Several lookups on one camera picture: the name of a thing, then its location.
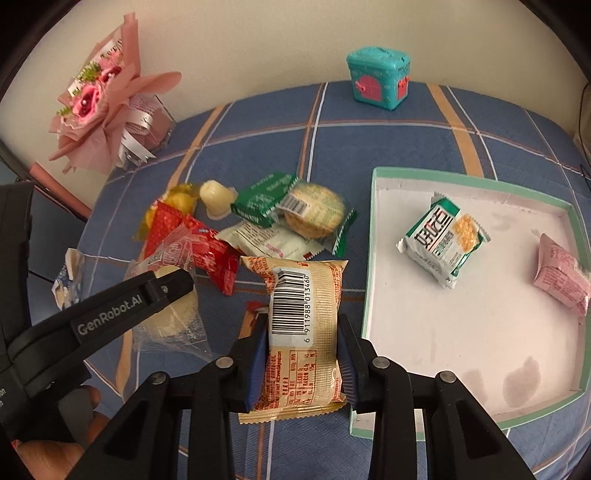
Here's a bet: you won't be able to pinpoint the person's left hand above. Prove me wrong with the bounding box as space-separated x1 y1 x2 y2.
11 388 101 480

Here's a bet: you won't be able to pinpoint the blue white crumpled wrapper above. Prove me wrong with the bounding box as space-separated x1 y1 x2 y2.
50 248 86 311

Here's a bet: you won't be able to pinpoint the pink flower bouquet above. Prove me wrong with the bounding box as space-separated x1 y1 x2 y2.
48 13 183 175

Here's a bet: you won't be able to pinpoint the dark red snack packet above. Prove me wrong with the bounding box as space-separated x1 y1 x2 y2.
159 215 241 296

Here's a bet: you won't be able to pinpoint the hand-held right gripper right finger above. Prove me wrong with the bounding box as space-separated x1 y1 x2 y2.
337 314 522 480

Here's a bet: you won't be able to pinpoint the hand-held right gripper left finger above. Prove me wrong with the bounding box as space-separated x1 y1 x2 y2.
76 314 271 480

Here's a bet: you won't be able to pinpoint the pink board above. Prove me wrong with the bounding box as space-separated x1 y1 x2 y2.
28 164 93 220

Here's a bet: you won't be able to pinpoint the green-edged white tray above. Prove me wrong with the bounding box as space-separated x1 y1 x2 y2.
349 167 591 441

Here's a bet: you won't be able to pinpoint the beige snack packet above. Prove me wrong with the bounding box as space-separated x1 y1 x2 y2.
238 256 349 423

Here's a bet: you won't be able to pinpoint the white snack packet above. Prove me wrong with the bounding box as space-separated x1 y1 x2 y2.
216 220 326 260

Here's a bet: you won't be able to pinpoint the pink snack packet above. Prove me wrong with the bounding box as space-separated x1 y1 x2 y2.
532 233 591 317

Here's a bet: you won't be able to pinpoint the round cake packet green ends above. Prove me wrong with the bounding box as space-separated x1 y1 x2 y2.
277 181 358 258

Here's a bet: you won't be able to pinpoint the yellow chips bag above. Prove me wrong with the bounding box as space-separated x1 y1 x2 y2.
134 183 204 241

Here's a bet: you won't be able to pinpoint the clear bun packet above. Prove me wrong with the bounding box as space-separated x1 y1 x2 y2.
124 258 218 361

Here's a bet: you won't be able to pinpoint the clear pink gift box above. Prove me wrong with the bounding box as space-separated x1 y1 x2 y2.
117 95 177 167

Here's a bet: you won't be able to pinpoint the dark green snack packet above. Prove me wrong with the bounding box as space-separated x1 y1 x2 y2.
230 172 298 228

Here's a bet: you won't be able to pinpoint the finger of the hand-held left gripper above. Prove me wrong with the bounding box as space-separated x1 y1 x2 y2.
9 269 194 400

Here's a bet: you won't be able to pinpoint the white jelly cup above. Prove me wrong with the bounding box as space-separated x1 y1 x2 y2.
199 180 238 219

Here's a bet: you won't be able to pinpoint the teal toy box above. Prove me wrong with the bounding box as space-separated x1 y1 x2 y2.
347 46 411 110

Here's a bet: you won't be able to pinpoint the green white cracker packet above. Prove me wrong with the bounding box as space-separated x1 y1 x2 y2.
396 191 491 289

